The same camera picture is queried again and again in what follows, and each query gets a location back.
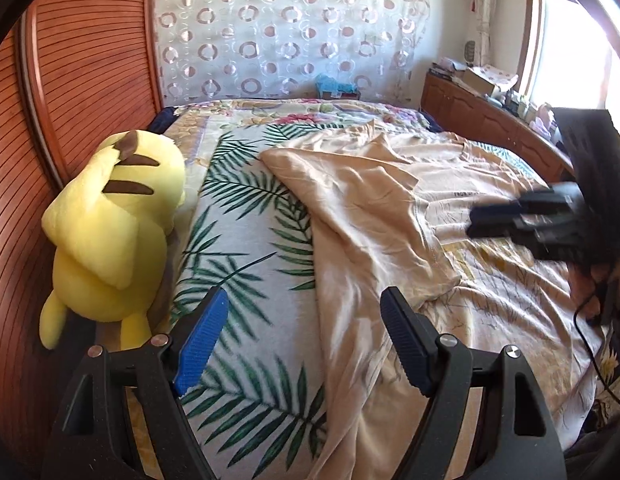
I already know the beige printed t-shirt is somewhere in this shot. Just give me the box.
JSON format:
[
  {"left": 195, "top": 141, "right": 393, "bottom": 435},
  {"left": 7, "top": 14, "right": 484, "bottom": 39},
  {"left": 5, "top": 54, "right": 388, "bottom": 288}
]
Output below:
[{"left": 261, "top": 122, "right": 602, "bottom": 479}]

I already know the person's right hand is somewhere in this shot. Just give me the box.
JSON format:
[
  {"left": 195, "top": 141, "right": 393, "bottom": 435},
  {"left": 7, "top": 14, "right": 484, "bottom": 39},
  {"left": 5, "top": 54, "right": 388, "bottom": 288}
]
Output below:
[{"left": 568, "top": 260, "right": 620, "bottom": 320}]

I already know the palm leaf bed sheet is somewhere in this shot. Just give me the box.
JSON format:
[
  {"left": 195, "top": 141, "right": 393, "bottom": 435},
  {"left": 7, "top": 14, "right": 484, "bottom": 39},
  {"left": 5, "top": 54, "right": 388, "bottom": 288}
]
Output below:
[{"left": 124, "top": 119, "right": 551, "bottom": 480}]

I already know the cardboard box on cabinet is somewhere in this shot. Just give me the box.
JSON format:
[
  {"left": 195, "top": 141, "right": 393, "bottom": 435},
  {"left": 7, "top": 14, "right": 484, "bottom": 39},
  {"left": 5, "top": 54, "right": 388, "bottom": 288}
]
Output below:
[{"left": 462, "top": 65, "right": 518, "bottom": 98}]

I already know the wooden low cabinet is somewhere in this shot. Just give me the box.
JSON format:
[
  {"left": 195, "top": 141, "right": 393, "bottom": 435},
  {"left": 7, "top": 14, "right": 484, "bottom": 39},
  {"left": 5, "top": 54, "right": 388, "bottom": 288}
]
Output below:
[{"left": 421, "top": 73, "right": 574, "bottom": 182}]

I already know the yellow plush toy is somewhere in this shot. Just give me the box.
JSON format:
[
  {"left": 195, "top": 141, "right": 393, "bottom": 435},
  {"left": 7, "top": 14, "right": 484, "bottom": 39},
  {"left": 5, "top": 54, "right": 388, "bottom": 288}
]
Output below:
[{"left": 39, "top": 130, "right": 185, "bottom": 350}]

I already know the blue toy on box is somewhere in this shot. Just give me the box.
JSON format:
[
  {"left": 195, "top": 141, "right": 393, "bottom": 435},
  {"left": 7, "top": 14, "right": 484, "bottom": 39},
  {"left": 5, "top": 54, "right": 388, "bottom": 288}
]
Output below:
[{"left": 315, "top": 74, "right": 361, "bottom": 100}]

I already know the wooden louvered wardrobe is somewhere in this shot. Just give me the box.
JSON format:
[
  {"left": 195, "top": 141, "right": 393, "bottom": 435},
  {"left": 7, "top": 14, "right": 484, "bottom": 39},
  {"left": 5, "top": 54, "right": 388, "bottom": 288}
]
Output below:
[{"left": 0, "top": 0, "right": 162, "bottom": 477}]

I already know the circle patterned sheer curtain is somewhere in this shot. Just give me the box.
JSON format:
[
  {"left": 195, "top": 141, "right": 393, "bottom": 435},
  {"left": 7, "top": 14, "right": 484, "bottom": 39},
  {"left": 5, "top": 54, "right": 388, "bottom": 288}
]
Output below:
[{"left": 154, "top": 0, "right": 430, "bottom": 105}]

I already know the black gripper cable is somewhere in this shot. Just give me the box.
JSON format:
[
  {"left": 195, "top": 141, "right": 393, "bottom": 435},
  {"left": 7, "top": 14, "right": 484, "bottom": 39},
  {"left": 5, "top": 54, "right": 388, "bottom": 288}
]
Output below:
[{"left": 573, "top": 278, "right": 620, "bottom": 410}]

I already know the window with wooden frame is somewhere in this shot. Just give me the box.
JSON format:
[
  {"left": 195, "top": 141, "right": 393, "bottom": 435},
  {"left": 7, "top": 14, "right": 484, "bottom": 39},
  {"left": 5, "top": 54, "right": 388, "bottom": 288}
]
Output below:
[{"left": 520, "top": 0, "right": 620, "bottom": 131}]

